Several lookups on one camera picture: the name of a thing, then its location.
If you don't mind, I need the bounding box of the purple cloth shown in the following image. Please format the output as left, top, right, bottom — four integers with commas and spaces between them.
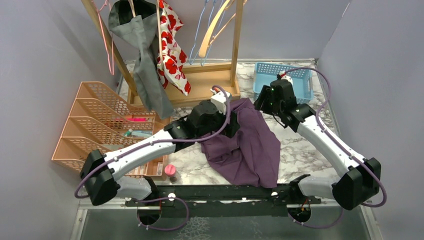
201, 98, 281, 188

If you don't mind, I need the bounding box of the red poppy print cloth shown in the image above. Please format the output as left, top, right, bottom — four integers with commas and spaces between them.
156, 0, 191, 96

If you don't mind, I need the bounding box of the grey skirt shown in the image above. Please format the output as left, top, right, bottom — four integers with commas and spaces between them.
108, 0, 174, 119

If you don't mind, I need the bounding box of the wooden hanger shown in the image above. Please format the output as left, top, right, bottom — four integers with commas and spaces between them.
198, 0, 248, 59
156, 0, 164, 64
128, 0, 137, 18

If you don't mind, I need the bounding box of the blue wire hanger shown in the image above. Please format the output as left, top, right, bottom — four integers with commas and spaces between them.
188, 0, 210, 65
198, 0, 234, 67

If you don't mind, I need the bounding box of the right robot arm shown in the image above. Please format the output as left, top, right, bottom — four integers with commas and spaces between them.
254, 79, 382, 210

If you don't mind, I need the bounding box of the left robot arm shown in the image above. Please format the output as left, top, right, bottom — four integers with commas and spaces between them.
74, 100, 240, 206

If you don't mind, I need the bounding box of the blue plastic basket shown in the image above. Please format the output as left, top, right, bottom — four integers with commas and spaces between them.
253, 61, 315, 105

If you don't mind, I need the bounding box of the wooden clothes rack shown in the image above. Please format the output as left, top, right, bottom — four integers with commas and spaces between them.
82, 0, 241, 107

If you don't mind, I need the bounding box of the pink capped bottle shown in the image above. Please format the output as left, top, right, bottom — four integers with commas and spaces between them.
164, 164, 180, 183

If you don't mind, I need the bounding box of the peach compartment tray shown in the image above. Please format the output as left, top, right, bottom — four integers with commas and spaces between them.
127, 113, 171, 181

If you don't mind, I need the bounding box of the peach plastic file organizer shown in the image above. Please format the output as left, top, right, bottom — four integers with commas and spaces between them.
52, 81, 170, 173

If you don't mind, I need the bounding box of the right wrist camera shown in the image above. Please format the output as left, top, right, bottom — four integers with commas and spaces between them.
277, 71, 294, 85

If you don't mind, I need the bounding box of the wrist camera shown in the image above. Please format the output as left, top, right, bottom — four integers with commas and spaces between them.
210, 88, 232, 115
277, 71, 294, 85

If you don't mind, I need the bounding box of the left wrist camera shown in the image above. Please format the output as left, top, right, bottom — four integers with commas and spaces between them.
210, 88, 232, 115

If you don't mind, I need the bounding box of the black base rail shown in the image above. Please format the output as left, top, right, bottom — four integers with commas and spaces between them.
125, 183, 322, 218

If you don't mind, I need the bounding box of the pink wire hanger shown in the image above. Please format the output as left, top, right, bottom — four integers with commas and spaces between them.
91, 0, 115, 76

